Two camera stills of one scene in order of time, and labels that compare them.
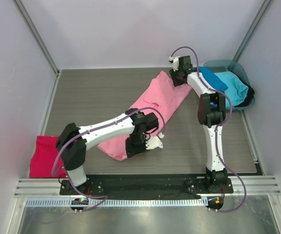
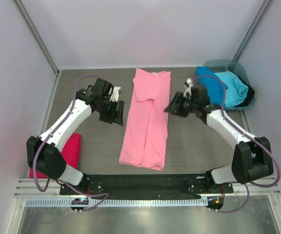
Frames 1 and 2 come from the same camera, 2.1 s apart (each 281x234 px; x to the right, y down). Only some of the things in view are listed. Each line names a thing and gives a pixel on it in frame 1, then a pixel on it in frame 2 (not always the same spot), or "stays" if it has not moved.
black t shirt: [250, 94] stays
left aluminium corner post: [37, 36] stays
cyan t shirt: [237, 89] stays
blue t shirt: [212, 79] stays
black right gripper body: [175, 79] to [177, 105]
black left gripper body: [134, 148] to [116, 112]
